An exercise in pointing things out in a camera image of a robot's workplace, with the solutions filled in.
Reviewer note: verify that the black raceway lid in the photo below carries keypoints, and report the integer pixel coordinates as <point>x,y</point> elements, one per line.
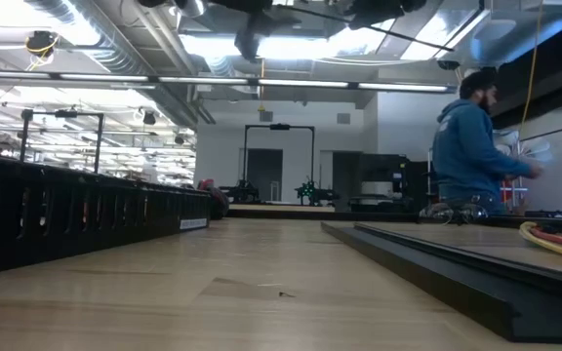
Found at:
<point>456,283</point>

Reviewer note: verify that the long ceiling light bar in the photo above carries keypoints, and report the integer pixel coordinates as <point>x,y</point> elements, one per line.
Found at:
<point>300,83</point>

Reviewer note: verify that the black equipment cabinet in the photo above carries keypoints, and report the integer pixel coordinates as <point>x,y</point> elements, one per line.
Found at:
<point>383,168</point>

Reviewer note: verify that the green-lit robot device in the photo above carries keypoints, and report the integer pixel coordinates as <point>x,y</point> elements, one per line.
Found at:
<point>310,190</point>

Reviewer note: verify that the person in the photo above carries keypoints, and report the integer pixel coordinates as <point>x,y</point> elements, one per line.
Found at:
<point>466,146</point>

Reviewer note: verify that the white floor lamp shades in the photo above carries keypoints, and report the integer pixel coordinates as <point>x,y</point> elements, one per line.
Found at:
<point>539,148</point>

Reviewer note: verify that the black ceiling dome camera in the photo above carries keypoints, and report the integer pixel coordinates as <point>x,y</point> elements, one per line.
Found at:
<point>449,65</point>

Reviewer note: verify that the tall black gantry frame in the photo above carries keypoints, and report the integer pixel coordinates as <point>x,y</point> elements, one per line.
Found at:
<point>279,127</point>

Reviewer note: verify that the wide black gantry frame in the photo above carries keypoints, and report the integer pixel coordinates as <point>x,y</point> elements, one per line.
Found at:
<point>66,113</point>

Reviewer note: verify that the black aluminium table frame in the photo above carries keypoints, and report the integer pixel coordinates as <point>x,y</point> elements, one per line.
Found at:
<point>359,215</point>

